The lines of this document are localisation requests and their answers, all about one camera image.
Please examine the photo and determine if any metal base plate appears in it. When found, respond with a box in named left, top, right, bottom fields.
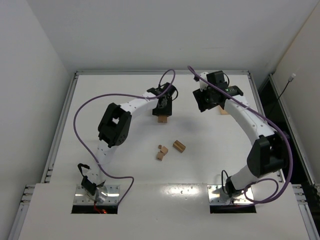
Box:
left=73, top=185, right=120, bottom=206
left=207, top=184, right=254, bottom=207

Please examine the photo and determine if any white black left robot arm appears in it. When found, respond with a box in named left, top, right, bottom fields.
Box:
left=73, top=82, right=178, bottom=196

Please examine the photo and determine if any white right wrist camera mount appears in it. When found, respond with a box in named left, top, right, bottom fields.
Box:
left=193, top=71, right=211, bottom=91

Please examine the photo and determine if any dark striped wood block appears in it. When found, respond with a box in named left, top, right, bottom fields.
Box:
left=172, top=140, right=186, bottom=153

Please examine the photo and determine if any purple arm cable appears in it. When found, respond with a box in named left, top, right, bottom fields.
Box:
left=187, top=65, right=294, bottom=206
left=72, top=69, right=176, bottom=201

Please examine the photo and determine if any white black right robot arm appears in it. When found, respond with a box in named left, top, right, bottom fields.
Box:
left=189, top=67, right=294, bottom=197

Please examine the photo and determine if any transparent amber plastic box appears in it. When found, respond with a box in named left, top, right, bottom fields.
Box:
left=219, top=107, right=229, bottom=115

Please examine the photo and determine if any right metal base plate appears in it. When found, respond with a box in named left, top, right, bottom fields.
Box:
left=207, top=184, right=254, bottom=207

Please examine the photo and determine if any wood block numbered 30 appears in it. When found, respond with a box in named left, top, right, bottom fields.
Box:
left=157, top=115, right=168, bottom=123

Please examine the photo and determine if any aluminium table frame rail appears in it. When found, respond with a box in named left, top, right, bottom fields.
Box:
left=75, top=70, right=250, bottom=76

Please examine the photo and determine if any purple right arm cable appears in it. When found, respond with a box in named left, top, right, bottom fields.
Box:
left=187, top=65, right=294, bottom=206

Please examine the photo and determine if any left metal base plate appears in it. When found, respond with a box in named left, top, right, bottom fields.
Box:
left=73, top=185, right=120, bottom=206

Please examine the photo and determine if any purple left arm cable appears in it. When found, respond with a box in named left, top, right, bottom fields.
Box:
left=72, top=69, right=176, bottom=201

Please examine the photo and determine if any black wall cable white plug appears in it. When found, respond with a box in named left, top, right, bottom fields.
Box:
left=276, top=73, right=296, bottom=102

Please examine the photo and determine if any short light wood block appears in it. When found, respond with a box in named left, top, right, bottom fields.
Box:
left=156, top=151, right=165, bottom=161
left=160, top=146, right=169, bottom=155

